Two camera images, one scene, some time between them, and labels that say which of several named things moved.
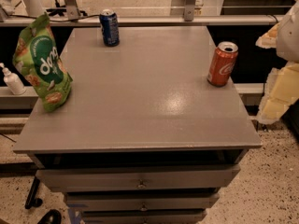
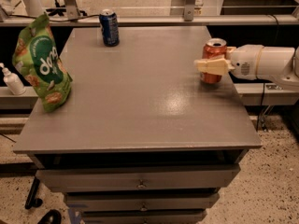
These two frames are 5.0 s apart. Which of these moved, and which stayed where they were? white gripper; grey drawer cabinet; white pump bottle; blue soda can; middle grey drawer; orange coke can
Moved: white gripper; orange coke can
Stayed: white pump bottle; middle grey drawer; grey drawer cabinet; blue soda can
